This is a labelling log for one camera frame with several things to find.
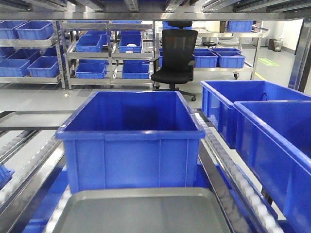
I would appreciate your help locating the grey metal tray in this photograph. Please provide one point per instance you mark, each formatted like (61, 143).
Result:
(143, 210)

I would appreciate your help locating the blue bin centre front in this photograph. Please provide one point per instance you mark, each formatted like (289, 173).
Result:
(131, 139)

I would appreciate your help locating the black office chair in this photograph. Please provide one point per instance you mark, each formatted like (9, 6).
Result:
(177, 50)

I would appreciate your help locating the blue bin right near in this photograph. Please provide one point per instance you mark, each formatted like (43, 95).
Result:
(274, 140)

